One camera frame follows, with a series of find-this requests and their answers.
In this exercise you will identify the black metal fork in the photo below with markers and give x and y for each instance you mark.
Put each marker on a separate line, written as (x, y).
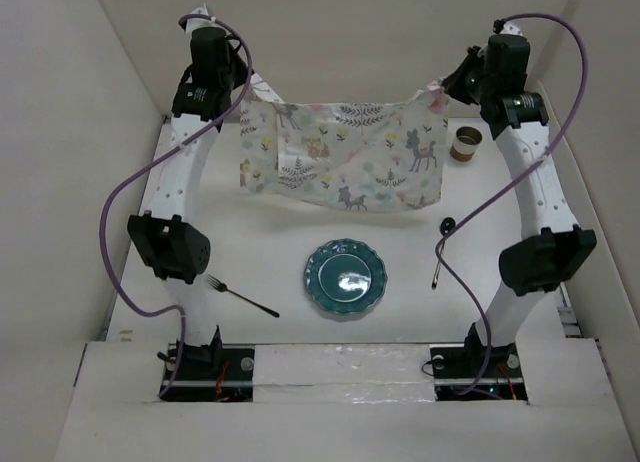
(219, 286)

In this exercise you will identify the metal spoon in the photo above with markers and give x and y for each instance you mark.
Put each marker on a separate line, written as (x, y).
(446, 226)

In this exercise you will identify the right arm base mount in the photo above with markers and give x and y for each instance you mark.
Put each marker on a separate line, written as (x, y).
(459, 375)

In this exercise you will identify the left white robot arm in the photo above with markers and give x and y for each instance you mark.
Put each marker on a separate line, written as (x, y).
(165, 233)

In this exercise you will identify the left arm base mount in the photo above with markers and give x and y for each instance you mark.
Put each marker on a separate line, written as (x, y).
(225, 378)

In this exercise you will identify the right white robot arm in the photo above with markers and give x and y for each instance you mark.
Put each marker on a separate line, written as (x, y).
(553, 246)

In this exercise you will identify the teal scalloped plate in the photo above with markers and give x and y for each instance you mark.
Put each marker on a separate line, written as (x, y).
(345, 277)

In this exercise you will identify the animal print cloth napkin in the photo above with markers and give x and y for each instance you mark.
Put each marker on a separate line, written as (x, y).
(376, 157)

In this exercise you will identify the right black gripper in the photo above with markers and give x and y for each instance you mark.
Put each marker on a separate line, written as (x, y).
(456, 81)

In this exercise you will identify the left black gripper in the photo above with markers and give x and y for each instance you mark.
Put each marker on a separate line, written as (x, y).
(240, 69)

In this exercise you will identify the brown paper cup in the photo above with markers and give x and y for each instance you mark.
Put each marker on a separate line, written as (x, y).
(465, 144)

